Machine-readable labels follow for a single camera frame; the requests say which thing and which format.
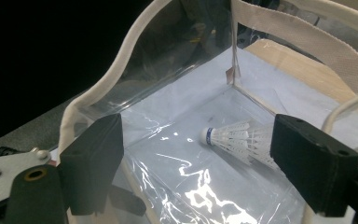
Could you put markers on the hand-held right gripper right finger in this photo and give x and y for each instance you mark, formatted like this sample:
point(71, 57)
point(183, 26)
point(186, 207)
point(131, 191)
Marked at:
point(317, 168)

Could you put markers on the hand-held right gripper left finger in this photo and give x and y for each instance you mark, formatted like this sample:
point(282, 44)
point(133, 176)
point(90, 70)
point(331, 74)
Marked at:
point(93, 161)

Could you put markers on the clear plastic bag beige trim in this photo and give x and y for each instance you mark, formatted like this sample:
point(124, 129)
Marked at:
point(174, 174)

